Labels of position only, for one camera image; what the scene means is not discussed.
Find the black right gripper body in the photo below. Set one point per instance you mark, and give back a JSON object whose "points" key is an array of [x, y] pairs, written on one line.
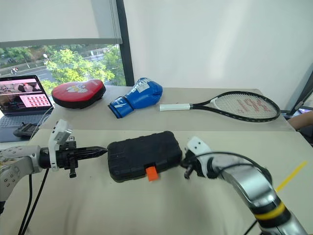
{"points": [[193, 165]]}

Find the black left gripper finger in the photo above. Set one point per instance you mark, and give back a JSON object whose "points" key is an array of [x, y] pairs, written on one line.
{"points": [[90, 150], [90, 156]]}

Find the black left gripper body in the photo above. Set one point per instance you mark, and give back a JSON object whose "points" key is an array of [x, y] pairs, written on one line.
{"points": [[66, 156]]}

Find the black tool case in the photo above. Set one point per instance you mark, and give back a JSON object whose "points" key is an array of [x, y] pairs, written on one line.
{"points": [[144, 154]]}

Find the person's forearm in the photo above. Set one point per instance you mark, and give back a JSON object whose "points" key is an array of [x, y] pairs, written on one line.
{"points": [[299, 121]]}

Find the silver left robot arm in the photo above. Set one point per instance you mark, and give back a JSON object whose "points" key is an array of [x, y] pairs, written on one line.
{"points": [[19, 159]]}

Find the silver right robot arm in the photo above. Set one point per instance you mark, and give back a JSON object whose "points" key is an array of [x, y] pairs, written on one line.
{"points": [[256, 191]]}

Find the black handheld controller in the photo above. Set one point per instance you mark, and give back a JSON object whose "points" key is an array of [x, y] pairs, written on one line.
{"points": [[27, 129]]}

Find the red boxing focus pad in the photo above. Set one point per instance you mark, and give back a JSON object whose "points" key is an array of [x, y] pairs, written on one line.
{"points": [[75, 94]]}

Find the black tennis racket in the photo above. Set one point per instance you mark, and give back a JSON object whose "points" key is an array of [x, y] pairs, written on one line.
{"points": [[174, 107]]}

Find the dark laptop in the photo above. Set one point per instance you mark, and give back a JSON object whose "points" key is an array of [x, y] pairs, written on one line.
{"points": [[22, 107]]}

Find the blue boxing glove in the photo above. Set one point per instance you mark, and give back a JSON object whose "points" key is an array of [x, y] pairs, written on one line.
{"points": [[139, 98]]}

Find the small lit screen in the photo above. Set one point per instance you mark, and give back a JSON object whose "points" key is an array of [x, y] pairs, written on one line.
{"points": [[305, 110]]}

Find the wide white roller blind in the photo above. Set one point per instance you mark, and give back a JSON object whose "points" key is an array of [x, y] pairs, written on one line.
{"points": [[215, 41]]}

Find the black stand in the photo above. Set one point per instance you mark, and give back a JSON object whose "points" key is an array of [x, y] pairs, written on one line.
{"points": [[302, 95]]}

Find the white roller blind with bar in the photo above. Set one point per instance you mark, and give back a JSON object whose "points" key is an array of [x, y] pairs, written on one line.
{"points": [[53, 19]]}

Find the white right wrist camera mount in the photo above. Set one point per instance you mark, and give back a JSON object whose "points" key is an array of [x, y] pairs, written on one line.
{"points": [[198, 145]]}

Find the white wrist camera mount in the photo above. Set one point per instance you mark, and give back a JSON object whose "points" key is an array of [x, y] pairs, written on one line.
{"points": [[198, 145], [61, 129]]}

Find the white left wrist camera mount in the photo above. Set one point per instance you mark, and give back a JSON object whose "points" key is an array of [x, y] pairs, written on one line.
{"points": [[61, 129]]}

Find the black window frame post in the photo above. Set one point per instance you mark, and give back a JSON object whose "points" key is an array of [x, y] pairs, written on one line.
{"points": [[124, 49]]}

